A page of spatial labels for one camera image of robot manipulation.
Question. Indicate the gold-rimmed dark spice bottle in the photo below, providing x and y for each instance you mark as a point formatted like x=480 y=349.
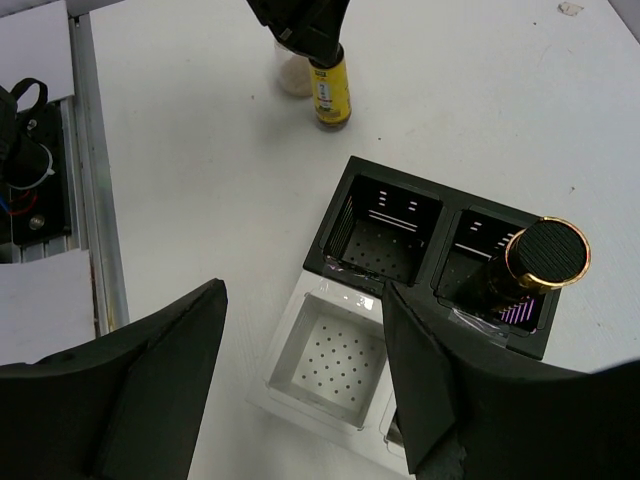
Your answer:
x=548 y=255

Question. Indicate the yellow-label condiment bottle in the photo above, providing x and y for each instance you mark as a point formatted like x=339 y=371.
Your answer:
x=330 y=89

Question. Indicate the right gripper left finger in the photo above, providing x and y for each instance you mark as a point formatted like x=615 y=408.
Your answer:
x=128 y=405

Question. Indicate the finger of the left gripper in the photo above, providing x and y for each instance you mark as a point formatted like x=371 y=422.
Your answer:
x=309 y=28

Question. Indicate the black two-slot organizer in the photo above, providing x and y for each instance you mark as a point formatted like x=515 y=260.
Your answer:
x=386 y=225

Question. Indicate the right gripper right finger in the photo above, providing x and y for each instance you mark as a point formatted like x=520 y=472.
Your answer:
x=469 y=409

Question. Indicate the small white tape scrap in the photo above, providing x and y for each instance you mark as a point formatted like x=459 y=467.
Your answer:
x=569 y=9

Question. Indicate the white powder jar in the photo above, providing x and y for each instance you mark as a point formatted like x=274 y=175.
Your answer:
x=292 y=72

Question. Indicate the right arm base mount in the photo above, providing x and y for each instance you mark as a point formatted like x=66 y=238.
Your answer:
x=36 y=219

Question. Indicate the white two-slot organizer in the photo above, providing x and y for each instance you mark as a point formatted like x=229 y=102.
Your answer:
x=326 y=371

